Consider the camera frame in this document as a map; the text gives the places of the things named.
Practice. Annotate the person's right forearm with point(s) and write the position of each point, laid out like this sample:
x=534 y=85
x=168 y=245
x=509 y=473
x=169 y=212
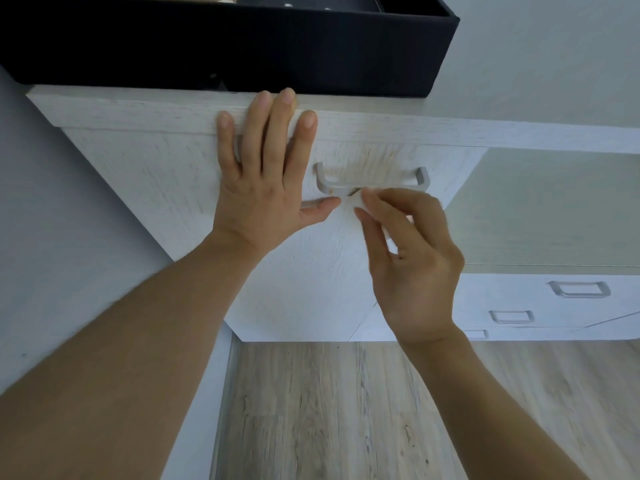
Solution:
x=500 y=419

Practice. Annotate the white cabinet door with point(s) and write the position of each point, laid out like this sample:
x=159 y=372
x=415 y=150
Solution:
x=620 y=327
x=310 y=294

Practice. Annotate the person's left hand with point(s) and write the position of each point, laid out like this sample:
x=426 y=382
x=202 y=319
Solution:
x=260 y=194

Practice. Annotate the black storage box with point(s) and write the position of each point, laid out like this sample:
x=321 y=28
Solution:
x=250 y=49

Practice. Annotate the person's left forearm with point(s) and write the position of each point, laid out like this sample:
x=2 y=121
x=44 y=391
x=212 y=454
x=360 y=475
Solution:
x=100 y=374

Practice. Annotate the white wipe pad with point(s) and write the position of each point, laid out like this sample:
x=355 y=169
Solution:
x=356 y=191

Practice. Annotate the white wooden cabinet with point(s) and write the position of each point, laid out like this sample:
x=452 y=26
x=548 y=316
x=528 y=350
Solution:
x=500 y=129

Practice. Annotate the person's right hand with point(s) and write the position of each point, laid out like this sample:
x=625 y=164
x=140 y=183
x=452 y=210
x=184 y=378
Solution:
x=425 y=284

